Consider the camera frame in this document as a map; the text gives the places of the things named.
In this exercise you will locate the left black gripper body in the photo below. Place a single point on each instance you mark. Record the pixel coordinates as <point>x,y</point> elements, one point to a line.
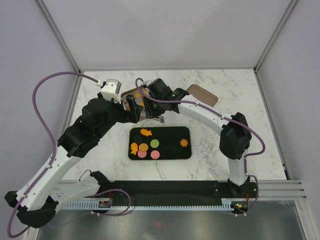
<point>118,114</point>

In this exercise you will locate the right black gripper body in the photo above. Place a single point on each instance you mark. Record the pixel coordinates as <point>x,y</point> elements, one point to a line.
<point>154,109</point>

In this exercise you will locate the gold cookie tin box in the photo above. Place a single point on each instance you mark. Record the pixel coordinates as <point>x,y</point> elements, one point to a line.
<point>138,100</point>

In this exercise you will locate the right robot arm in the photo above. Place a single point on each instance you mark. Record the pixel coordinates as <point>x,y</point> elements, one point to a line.
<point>232,129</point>

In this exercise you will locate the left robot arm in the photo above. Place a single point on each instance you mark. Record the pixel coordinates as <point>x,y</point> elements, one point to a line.
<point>36,204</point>

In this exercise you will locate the orange fish cookie upper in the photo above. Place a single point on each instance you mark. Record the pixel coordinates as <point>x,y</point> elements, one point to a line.
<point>145,132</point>

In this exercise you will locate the orange fish cookie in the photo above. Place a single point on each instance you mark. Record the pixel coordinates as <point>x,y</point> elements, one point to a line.
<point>134,148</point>
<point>145,132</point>

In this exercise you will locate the dark green tray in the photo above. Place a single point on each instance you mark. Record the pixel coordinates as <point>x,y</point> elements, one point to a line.
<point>169,143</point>

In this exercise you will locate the black sandwich cookie left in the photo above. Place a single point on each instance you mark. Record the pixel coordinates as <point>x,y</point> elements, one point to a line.
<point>137,139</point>

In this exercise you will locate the orange flower cookie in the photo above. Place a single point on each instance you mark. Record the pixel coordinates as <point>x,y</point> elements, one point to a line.
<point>184,143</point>

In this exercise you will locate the orange fish cookie lower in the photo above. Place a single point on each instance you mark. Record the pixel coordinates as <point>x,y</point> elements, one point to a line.
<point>134,148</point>

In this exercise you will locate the pink macaron right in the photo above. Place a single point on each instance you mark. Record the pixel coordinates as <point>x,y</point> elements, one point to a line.
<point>155,154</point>

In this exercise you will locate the pink macaron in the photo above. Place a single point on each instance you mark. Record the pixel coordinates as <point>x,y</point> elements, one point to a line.
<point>155,154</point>
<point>142,154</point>

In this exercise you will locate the gold tin lid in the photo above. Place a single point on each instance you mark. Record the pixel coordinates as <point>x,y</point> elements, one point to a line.
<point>203,95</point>

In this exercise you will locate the pink macaron left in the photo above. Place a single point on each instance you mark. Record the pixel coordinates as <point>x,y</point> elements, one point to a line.
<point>142,154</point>

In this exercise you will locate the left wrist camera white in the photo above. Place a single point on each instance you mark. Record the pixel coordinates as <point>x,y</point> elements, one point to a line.
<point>110,89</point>

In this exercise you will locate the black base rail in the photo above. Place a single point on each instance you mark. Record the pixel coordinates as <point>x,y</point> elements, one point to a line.
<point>174,193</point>

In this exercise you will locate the aluminium frame rail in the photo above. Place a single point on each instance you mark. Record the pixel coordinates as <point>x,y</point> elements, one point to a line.
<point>269,190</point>

